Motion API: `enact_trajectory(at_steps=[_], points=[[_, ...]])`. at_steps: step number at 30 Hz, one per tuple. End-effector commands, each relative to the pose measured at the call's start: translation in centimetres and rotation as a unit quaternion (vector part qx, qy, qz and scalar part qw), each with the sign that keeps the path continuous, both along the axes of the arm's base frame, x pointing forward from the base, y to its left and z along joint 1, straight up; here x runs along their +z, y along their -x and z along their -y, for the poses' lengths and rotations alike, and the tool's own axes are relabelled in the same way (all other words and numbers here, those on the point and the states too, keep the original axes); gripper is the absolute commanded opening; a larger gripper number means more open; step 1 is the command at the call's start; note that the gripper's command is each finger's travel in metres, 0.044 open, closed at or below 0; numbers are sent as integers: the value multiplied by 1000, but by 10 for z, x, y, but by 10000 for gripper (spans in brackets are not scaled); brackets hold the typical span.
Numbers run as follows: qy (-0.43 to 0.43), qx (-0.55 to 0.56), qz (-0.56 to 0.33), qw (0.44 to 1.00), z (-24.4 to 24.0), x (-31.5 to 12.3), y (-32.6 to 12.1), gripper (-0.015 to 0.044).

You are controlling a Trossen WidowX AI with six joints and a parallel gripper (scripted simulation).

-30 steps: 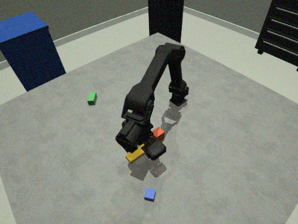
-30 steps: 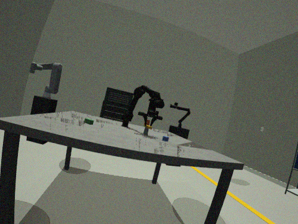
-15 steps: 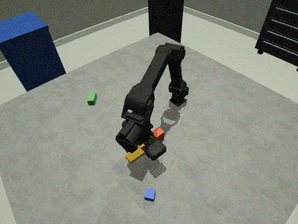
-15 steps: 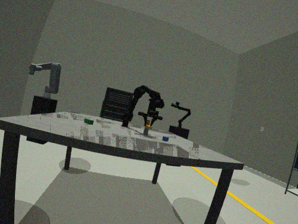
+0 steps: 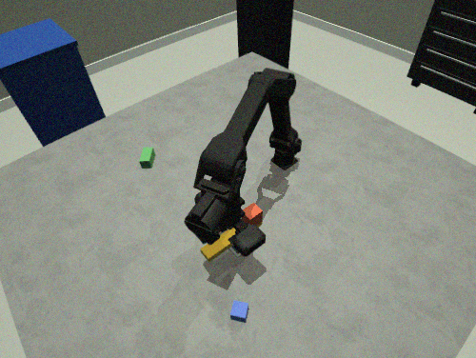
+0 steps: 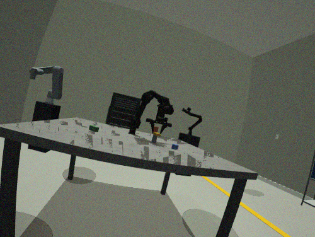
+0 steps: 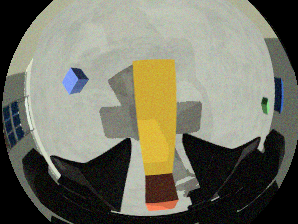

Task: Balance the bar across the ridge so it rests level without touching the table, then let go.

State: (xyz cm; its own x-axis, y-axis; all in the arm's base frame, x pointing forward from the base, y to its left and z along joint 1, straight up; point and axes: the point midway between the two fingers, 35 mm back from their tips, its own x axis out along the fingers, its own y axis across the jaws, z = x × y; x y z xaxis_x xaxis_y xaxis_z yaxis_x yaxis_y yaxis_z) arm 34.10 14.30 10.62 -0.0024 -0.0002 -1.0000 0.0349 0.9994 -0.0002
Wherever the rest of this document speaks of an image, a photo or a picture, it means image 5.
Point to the small green block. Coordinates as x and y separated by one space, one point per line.
147 158

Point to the yellow bar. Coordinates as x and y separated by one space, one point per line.
254 216

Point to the blue cube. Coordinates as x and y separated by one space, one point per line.
239 311

